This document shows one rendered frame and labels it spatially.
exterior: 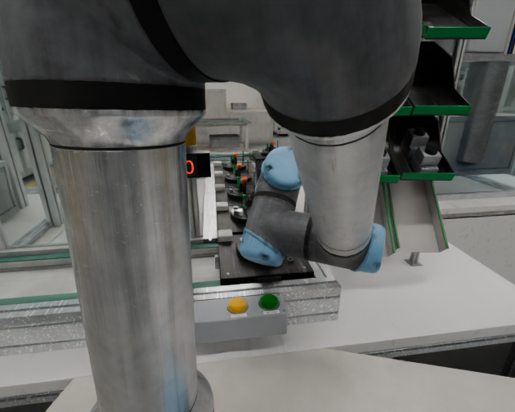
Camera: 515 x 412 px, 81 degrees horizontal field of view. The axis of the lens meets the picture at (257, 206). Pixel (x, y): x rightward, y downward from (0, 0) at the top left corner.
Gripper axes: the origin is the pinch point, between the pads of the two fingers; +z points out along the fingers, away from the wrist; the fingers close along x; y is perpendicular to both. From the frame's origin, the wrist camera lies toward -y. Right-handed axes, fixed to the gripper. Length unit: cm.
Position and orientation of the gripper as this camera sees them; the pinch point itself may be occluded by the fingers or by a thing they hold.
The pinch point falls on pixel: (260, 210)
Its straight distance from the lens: 83.4
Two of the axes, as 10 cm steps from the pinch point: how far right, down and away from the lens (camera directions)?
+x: 9.9, -0.6, 1.3
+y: 0.9, 9.6, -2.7
